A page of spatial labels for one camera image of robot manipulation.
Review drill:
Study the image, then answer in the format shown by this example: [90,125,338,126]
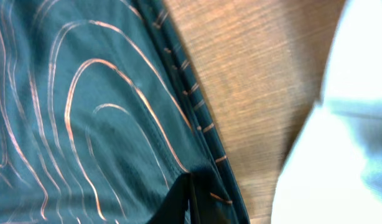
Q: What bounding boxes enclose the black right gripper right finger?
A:
[189,174,231,224]

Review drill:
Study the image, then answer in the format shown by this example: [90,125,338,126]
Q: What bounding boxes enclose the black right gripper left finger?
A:
[147,174,190,224]

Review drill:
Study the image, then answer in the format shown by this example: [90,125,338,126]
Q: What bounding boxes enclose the black orange-patterned cycling jersey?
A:
[0,0,249,223]

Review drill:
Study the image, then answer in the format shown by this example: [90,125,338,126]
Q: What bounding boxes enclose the white garment under pile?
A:
[271,0,382,224]

